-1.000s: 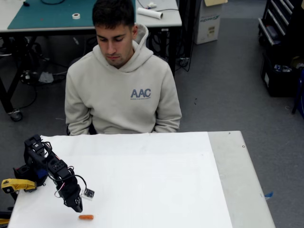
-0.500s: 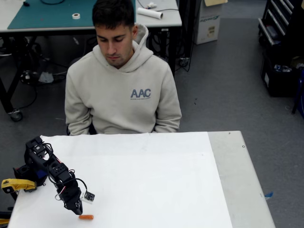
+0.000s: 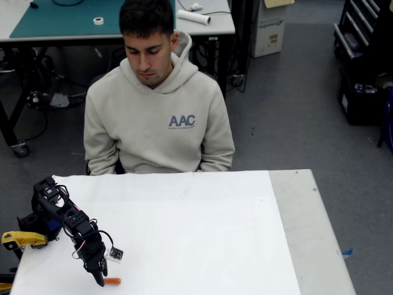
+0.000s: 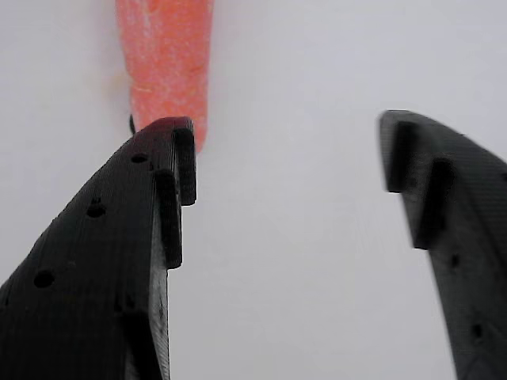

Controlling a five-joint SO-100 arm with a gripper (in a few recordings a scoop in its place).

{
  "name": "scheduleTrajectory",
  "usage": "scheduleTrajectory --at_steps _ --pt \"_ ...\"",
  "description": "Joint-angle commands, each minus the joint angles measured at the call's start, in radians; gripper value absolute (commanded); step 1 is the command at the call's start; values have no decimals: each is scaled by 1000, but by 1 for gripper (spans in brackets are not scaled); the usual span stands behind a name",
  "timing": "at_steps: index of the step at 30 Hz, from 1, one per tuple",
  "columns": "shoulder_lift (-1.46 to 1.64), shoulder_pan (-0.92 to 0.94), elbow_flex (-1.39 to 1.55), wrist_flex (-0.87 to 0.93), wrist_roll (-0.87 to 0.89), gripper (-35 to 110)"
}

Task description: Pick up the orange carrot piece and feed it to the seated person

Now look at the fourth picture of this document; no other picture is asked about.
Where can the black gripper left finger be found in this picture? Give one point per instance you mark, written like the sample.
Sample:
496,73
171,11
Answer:
87,245

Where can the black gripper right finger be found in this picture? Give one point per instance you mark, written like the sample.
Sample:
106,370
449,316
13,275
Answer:
471,221

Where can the small orange food piece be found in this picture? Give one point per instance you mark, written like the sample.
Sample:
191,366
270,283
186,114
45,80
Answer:
166,59

